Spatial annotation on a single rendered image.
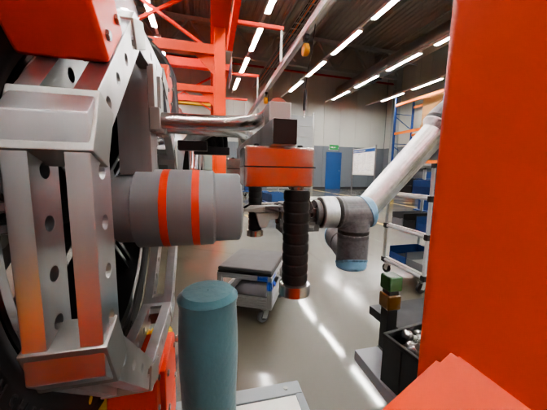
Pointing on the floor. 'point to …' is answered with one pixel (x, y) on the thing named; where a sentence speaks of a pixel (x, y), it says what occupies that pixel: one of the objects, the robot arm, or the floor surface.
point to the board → (364, 163)
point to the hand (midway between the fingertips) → (247, 206)
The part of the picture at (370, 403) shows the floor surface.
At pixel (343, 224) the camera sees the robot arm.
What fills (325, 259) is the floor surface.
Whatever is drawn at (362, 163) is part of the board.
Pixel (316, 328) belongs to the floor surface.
